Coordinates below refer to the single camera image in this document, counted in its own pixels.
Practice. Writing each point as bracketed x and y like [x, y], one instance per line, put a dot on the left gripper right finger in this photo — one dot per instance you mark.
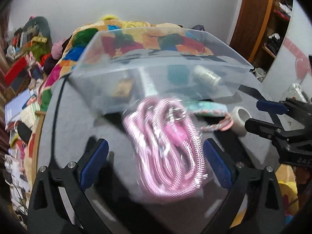
[254, 201]

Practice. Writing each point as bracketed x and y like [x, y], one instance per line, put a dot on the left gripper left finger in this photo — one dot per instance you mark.
[47, 213]

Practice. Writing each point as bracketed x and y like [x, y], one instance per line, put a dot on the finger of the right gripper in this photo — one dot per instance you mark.
[271, 107]
[264, 129]

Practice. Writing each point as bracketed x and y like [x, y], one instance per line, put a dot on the white tape roll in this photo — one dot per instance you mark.
[239, 116]

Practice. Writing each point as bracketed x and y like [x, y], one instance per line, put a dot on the clear plastic storage bin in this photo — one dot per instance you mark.
[96, 73]

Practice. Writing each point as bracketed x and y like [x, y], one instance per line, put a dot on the white wardrobe sliding door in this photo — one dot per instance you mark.
[292, 63]

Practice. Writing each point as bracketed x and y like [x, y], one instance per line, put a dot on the white pill bottle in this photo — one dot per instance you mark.
[206, 75]

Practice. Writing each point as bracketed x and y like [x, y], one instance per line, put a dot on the brown wooden door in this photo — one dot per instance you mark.
[250, 27]

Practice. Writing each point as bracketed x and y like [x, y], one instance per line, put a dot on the teal round container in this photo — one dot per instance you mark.
[178, 74]

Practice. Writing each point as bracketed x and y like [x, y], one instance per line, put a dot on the white cream tube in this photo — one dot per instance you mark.
[148, 86]

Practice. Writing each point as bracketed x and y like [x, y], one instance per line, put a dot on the red box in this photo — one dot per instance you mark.
[14, 71]

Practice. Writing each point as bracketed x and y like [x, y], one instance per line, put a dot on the pink knit hat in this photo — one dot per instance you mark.
[57, 49]

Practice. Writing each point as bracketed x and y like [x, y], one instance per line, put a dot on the grey green plush cushion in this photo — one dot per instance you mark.
[38, 26]

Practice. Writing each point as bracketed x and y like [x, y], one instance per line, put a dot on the colourful patchwork quilt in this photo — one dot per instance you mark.
[123, 36]

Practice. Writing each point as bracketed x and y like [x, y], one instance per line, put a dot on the yellow plush toy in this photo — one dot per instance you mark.
[109, 17]

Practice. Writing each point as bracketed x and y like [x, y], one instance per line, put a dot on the striped pink curtain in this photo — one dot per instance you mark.
[4, 69]

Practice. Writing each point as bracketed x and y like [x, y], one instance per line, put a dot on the wooden curved bed frame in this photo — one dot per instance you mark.
[37, 136]

